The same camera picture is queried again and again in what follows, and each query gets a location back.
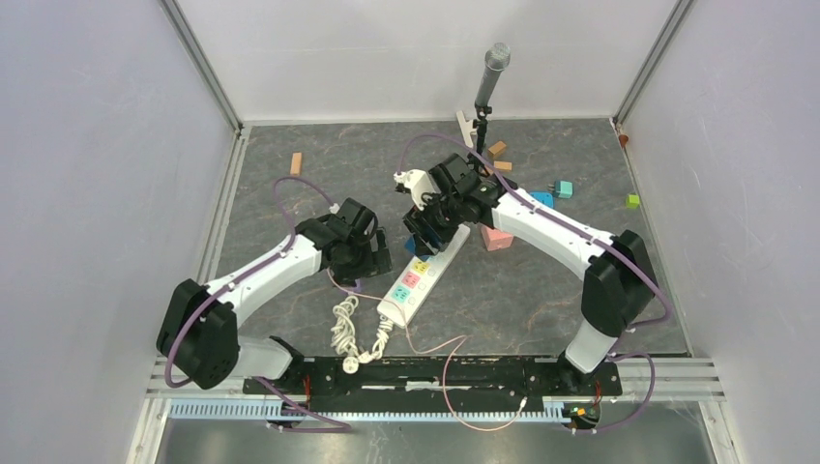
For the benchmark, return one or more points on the lower wooden block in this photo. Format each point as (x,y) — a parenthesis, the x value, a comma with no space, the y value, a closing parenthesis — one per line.
(503,166)

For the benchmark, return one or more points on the blue cube socket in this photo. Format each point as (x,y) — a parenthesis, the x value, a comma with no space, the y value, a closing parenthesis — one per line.
(419,248)

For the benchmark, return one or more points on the white bracket piece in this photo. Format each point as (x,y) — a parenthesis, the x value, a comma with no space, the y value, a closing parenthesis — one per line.
(468,128)

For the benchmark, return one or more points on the upper wooden block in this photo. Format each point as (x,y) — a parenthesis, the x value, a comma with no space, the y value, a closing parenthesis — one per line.
(497,150)

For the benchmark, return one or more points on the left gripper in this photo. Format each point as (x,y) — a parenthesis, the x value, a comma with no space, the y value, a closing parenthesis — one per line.
(375,262)

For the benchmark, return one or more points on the wooden block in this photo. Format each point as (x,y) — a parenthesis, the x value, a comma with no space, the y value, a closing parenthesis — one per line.
(296,164)
(503,166)
(497,150)

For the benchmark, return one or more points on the pink cube socket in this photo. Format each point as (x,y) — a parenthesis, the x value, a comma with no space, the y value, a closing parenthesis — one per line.
(494,239)

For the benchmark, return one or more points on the black tripod stand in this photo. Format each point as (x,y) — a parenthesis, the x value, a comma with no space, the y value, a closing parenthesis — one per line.
(480,124)

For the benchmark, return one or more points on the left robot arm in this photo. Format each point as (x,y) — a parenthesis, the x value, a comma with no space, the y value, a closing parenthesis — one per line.
(199,335)

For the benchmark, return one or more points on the grey microphone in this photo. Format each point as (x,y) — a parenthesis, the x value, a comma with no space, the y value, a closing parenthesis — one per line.
(496,60)

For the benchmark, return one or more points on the white multicolour power strip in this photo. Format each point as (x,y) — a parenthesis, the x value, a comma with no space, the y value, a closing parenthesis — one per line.
(418,279)

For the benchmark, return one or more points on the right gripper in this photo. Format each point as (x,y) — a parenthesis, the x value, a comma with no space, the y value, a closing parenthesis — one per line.
(418,221)

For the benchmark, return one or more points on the teal plug adapter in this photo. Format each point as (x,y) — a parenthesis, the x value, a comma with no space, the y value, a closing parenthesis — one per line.
(563,189)

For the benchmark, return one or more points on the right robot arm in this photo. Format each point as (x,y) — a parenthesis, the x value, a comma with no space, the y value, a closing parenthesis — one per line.
(618,279)

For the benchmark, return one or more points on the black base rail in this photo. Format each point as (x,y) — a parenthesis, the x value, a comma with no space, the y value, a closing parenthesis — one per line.
(439,385)

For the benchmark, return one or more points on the blue flat adapter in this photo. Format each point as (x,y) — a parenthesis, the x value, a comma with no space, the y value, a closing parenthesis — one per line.
(544,197)

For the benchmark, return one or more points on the small green cube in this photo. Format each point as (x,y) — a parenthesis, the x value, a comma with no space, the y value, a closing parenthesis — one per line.
(633,201)

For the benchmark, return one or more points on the left wooden block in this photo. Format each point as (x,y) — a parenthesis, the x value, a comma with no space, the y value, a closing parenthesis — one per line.
(296,164)

